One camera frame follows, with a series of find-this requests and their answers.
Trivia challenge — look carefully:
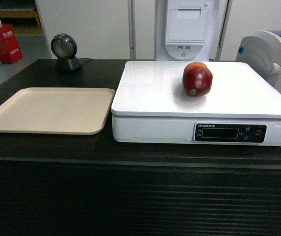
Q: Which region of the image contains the dark red mango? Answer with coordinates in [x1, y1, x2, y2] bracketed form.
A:
[182, 62, 213, 97]

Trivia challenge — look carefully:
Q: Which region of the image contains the white checkout scale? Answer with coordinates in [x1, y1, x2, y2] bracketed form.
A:
[111, 61, 281, 146]

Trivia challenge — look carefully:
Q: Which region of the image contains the black slatted checkout counter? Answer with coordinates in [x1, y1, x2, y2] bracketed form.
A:
[0, 59, 281, 236]

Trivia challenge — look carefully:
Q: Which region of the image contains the beige plastic tray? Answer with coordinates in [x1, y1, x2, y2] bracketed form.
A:
[0, 87, 115, 135]

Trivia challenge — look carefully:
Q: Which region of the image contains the white receipt printer kiosk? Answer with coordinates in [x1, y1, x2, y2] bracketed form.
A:
[154, 0, 219, 62]

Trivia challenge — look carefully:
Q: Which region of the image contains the black barcode scanner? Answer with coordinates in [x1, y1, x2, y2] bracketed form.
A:
[50, 33, 83, 73]

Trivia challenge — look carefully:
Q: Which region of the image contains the white blue label printer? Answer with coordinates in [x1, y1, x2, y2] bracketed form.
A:
[236, 30, 281, 93]

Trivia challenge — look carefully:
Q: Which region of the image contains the red fire equipment box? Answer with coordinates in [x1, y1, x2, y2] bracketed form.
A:
[0, 23, 23, 64]

